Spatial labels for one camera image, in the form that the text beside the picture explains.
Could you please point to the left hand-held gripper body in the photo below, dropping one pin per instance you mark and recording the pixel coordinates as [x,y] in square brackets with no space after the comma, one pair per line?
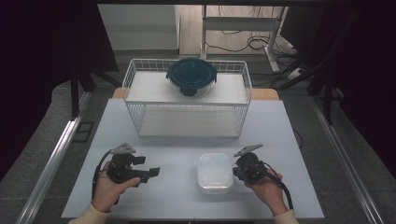
[123,168]

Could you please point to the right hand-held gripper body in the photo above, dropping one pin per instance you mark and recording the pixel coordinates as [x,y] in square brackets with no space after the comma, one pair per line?
[250,166]

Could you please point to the white rectangular plastic container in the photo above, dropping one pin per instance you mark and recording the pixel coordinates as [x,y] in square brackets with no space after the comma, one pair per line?
[214,174]

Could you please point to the round glass container blue lid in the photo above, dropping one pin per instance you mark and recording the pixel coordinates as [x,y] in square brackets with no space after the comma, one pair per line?
[191,74]

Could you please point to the person's left hand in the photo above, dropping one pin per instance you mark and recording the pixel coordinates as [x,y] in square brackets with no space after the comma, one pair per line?
[107,193]

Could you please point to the person's right hand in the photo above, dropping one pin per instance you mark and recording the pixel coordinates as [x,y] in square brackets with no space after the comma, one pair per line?
[267,193]

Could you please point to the wooden table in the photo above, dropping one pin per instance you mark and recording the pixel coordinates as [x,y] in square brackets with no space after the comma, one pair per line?
[264,94]

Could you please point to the black metal stand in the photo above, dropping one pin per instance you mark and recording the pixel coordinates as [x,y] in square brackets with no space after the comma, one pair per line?
[74,96]
[327,99]

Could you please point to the white power strip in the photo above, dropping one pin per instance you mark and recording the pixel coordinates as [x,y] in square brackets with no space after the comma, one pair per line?
[294,73]

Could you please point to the white cabinet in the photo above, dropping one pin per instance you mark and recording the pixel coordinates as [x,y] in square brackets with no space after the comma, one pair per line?
[140,26]

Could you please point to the dark curtain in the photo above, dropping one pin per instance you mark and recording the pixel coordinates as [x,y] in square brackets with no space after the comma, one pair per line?
[37,62]
[367,77]

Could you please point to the black square floor frame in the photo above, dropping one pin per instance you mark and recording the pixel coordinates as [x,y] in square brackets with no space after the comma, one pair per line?
[83,132]

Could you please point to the aluminium rail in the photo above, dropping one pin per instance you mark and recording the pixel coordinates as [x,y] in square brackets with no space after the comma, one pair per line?
[348,161]
[49,168]

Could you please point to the white desk frame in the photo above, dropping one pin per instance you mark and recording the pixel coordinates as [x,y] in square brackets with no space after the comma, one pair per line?
[239,23]

